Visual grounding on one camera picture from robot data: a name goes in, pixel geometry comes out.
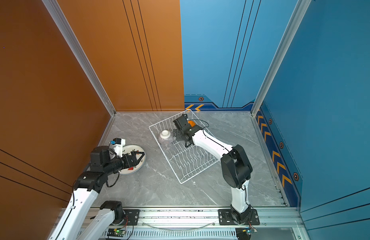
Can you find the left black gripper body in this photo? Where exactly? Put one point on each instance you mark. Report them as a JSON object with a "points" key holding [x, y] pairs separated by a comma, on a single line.
{"points": [[117, 165]]}

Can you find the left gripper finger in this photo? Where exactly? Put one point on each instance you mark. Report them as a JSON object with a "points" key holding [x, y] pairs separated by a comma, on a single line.
{"points": [[137, 154], [139, 165]]}

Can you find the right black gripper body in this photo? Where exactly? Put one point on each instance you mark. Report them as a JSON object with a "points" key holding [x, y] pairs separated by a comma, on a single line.
{"points": [[178, 135]]}

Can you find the white plate red pattern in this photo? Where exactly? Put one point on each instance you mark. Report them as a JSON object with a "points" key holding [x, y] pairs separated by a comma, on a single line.
{"points": [[130, 161]]}

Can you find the white wire dish rack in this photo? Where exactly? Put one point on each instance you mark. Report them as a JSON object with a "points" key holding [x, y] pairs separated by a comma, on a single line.
{"points": [[186, 162]]}

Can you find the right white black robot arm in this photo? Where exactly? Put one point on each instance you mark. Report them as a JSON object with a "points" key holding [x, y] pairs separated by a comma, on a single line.
{"points": [[235, 165]]}

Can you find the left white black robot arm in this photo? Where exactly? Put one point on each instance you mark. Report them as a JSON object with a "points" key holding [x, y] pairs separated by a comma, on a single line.
{"points": [[84, 193]]}

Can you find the orange bowl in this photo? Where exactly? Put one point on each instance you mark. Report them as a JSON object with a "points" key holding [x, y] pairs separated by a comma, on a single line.
{"points": [[192, 123]]}

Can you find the small white bowl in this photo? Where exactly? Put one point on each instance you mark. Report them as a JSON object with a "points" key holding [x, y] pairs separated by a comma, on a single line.
{"points": [[165, 134]]}

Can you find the left green circuit board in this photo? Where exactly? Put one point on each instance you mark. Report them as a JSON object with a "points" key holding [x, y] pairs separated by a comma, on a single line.
{"points": [[118, 233]]}

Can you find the right circuit board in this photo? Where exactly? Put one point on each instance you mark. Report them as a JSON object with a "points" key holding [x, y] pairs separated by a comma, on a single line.
{"points": [[245, 233]]}

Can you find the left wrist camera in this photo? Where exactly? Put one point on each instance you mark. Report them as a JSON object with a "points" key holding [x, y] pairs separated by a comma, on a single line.
{"points": [[116, 146]]}

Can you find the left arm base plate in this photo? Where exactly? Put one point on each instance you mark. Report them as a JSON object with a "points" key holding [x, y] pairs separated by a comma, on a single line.
{"points": [[128, 217]]}

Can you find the aluminium front rail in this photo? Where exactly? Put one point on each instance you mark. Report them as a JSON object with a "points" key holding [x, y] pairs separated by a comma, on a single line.
{"points": [[187, 221]]}

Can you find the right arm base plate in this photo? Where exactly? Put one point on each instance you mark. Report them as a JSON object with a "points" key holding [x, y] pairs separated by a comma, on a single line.
{"points": [[232, 217]]}

